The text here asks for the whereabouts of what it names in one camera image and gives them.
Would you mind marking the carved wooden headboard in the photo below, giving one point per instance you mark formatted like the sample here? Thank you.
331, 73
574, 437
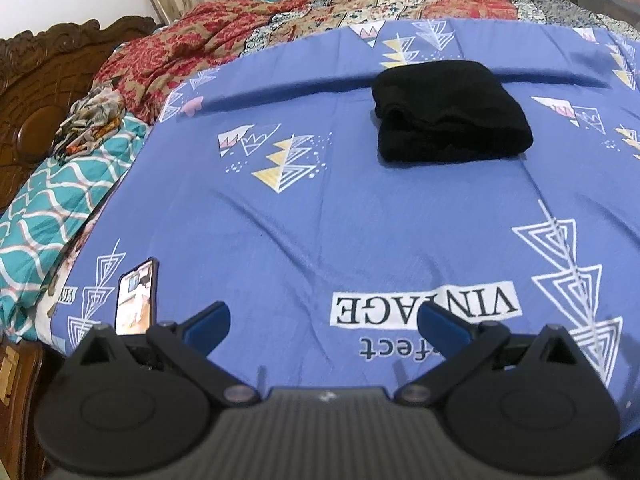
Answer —
41, 76

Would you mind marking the red floral blanket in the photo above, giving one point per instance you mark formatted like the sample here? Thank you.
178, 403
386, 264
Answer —
145, 70

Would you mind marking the crumpled floral cloth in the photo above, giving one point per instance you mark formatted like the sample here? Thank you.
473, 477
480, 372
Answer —
90, 122

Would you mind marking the black pants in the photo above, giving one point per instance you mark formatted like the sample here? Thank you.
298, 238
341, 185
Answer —
445, 112

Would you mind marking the teal white patterned quilt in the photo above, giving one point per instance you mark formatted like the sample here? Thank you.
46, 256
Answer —
47, 213

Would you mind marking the smartphone with lit screen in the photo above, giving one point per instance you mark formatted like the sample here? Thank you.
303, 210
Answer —
135, 309

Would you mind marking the blue patterned bedsheet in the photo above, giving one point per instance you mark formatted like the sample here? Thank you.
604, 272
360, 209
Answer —
261, 185

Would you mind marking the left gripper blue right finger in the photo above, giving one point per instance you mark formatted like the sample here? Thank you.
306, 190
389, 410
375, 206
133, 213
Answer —
449, 335

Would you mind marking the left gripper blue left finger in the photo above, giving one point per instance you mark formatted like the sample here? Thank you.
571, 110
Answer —
197, 336

